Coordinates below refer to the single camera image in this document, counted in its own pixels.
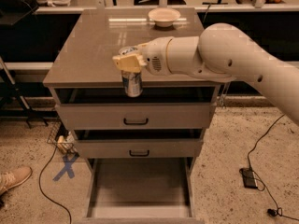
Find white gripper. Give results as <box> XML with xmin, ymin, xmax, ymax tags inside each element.
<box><xmin>112</xmin><ymin>36</ymin><xmax>173</xmax><ymax>76</ymax></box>

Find silver blue redbull can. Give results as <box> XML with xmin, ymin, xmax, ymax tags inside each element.
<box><xmin>119</xmin><ymin>47</ymin><xmax>143</xmax><ymax>97</ymax></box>

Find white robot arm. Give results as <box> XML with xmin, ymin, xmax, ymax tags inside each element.
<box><xmin>113</xmin><ymin>23</ymin><xmax>299</xmax><ymax>124</ymax></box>

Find top grey drawer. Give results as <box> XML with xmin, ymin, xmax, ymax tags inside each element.
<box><xmin>56</xmin><ymin>104</ymin><xmax>215</xmax><ymax>130</ymax></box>

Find grey drawer cabinet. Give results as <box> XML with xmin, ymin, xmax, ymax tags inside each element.
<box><xmin>44</xmin><ymin>7</ymin><xmax>220</xmax><ymax>224</ymax></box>

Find middle grey drawer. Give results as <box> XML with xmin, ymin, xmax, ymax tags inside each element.
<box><xmin>75</xmin><ymin>139</ymin><xmax>203</xmax><ymax>159</ymax></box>

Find bottom grey open drawer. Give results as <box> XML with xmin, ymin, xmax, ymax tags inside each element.
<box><xmin>74</xmin><ymin>158</ymin><xmax>205</xmax><ymax>224</ymax></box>

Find white ceramic bowl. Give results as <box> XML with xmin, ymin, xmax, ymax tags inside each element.
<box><xmin>149</xmin><ymin>7</ymin><xmax>180</xmax><ymax>27</ymax></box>

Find blue tape cross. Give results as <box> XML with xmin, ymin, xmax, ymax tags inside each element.
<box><xmin>53</xmin><ymin>154</ymin><xmax>78</xmax><ymax>182</ymax></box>

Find black chair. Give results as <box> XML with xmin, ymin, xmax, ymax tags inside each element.
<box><xmin>0</xmin><ymin>0</ymin><xmax>38</xmax><ymax>26</ymax></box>

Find black power adapter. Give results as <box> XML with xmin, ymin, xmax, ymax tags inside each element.
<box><xmin>239</xmin><ymin>168</ymin><xmax>258</xmax><ymax>189</ymax></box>

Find tan shoe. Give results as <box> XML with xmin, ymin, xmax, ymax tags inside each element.
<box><xmin>0</xmin><ymin>166</ymin><xmax>32</xmax><ymax>196</ymax></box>

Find wire basket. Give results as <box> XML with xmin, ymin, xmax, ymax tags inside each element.
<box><xmin>47</xmin><ymin>119</ymin><xmax>77</xmax><ymax>155</ymax></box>

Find black floor cable left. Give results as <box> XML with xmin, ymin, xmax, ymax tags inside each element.
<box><xmin>38</xmin><ymin>145</ymin><xmax>73</xmax><ymax>224</ymax></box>

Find black floor cable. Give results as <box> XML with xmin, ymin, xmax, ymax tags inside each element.
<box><xmin>38</xmin><ymin>145</ymin><xmax>73</xmax><ymax>224</ymax></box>
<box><xmin>247</xmin><ymin>114</ymin><xmax>299</xmax><ymax>222</ymax></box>

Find black floor cable right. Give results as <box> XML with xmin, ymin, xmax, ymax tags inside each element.
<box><xmin>247</xmin><ymin>114</ymin><xmax>299</xmax><ymax>222</ymax></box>

